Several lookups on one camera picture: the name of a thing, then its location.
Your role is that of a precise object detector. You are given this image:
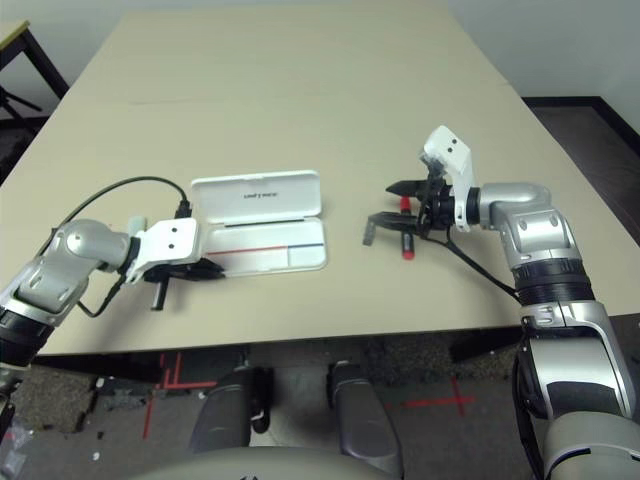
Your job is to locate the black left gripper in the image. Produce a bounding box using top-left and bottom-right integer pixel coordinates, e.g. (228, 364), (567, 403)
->
(144, 258), (227, 311)

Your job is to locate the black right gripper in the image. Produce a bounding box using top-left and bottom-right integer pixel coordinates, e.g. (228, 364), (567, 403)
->
(367, 172), (455, 236)

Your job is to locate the red and black marker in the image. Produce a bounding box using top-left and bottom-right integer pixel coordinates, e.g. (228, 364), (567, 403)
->
(398, 196), (417, 261)

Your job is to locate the white plastic pencil case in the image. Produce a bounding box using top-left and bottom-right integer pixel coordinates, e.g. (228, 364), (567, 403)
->
(190, 169), (330, 277)

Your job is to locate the grey robot left thigh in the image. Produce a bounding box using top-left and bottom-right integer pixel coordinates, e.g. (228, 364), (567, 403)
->
(187, 367), (274, 451)

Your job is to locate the grey robot thigh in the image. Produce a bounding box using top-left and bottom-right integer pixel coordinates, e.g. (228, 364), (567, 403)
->
(327, 362), (404, 476)
(187, 367), (274, 451)

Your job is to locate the speckled grey floor mat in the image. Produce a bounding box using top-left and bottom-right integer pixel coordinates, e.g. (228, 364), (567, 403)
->
(9, 367), (99, 434)
(364, 332), (524, 389)

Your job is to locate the grey robot torso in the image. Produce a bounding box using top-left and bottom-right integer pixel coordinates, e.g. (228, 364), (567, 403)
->
(114, 447), (401, 480)

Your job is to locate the grey robot right thigh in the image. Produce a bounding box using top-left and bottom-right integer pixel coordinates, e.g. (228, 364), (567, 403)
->
(327, 362), (404, 476)

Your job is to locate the black foam floor mat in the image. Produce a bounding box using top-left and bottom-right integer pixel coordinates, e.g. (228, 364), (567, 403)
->
(0, 127), (39, 184)

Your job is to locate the black tripod stand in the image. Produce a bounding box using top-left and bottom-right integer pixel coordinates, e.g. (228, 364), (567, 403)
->
(0, 87), (44, 131)

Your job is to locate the crumpled clear plastic bag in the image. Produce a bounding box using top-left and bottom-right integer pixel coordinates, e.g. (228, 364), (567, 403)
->
(0, 414), (31, 476)

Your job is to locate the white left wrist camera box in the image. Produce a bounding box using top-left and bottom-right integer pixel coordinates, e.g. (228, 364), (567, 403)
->
(124, 218), (201, 286)

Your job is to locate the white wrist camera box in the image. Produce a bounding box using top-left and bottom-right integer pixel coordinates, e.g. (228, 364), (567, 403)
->
(422, 125), (481, 234)
(124, 218), (201, 286)

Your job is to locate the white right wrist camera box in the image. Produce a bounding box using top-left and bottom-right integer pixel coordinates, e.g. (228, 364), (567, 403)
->
(422, 125), (481, 234)

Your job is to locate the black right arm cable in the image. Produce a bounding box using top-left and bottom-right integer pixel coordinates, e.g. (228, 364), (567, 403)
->
(422, 232), (524, 304)

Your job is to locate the thick black left camera cable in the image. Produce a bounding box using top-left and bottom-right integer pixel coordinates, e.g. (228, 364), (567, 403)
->
(49, 174), (195, 241)

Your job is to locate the thin black left gripper cable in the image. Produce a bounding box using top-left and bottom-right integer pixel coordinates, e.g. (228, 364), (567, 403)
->
(77, 272), (126, 319)

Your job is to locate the wooden side table black frame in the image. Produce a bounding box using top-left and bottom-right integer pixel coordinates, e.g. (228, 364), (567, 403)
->
(0, 19), (69, 136)

